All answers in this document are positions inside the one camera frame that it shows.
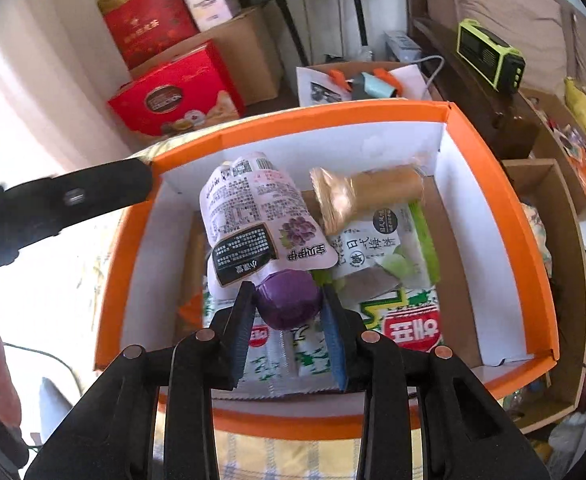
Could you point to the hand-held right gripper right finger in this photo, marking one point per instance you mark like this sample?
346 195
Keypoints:
334 345

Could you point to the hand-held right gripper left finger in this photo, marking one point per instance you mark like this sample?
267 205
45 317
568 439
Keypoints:
238 340

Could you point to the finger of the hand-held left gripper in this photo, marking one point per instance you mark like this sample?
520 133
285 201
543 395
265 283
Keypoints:
73 200

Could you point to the green seaweed snack packet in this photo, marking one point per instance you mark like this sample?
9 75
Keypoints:
303 360

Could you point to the orange snack packet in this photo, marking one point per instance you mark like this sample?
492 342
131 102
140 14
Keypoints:
190 310

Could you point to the green white candy packet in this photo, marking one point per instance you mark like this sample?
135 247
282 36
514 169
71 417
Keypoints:
373 282
373 240

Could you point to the large green snack packet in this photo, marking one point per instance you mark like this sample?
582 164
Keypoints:
413 330

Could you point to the white pouch with purple cap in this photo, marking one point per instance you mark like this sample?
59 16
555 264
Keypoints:
253 210

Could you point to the gold biscuit packet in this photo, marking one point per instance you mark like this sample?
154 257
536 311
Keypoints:
373 185

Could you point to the orange cardboard box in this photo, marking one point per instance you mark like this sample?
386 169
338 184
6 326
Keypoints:
483 270

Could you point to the white curtain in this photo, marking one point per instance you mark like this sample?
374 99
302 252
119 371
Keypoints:
48 85

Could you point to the yellow plaid tablecloth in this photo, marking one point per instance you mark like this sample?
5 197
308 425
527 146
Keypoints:
283 455

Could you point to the red gift bag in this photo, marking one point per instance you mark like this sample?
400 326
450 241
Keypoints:
173 95

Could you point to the dark red gift box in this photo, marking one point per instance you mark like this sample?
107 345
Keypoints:
148 25

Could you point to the brown cardboard box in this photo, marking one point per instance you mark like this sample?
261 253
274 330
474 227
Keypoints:
253 55

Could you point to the pink white box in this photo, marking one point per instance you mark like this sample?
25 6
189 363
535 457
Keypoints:
210 2

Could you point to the brown cardboard tray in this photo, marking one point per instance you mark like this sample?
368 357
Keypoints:
568 260

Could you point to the teal grey gadget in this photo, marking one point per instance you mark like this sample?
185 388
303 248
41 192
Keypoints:
373 87

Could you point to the orange clip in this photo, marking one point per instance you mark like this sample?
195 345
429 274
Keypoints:
388 75
340 80

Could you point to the small open cardboard box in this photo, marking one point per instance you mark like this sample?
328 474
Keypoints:
318 80

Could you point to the black speaker stand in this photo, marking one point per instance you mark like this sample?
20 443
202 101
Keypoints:
293 30
359 15

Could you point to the brown wooden sofa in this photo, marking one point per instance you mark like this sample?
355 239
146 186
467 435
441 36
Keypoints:
473 100

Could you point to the white electronic device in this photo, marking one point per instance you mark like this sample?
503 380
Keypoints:
403 45

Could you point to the cardboard snack box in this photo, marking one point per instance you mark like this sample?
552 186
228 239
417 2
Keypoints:
548 110

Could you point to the green black radio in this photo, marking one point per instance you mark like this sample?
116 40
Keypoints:
488 55

